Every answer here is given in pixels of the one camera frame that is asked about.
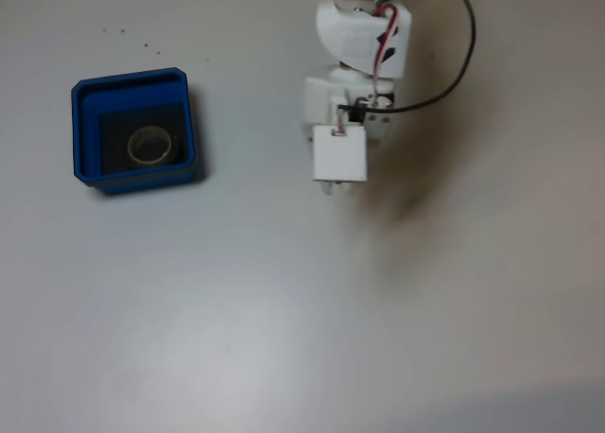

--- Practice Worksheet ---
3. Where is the black tape roll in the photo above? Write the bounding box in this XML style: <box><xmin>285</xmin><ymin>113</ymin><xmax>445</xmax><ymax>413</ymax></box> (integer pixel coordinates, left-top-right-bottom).
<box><xmin>115</xmin><ymin>119</ymin><xmax>186</xmax><ymax>168</ymax></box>

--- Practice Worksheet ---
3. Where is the blue plastic box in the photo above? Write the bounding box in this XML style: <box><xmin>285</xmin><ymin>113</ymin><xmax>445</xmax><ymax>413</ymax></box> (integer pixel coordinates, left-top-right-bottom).
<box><xmin>70</xmin><ymin>66</ymin><xmax>205</xmax><ymax>197</ymax></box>

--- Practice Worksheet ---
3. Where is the white camera box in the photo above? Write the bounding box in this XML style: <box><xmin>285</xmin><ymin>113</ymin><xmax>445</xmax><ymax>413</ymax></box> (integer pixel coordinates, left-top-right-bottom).
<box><xmin>310</xmin><ymin>102</ymin><xmax>369</xmax><ymax>184</ymax></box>

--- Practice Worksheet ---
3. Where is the red and white servo cable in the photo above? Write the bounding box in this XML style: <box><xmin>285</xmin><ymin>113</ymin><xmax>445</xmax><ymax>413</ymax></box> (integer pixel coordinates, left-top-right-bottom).
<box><xmin>371</xmin><ymin>0</ymin><xmax>429</xmax><ymax>107</ymax></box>

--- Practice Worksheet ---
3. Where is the black cable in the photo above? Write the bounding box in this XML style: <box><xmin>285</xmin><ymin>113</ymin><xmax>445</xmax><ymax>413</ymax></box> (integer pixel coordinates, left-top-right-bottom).
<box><xmin>337</xmin><ymin>0</ymin><xmax>476</xmax><ymax>113</ymax></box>

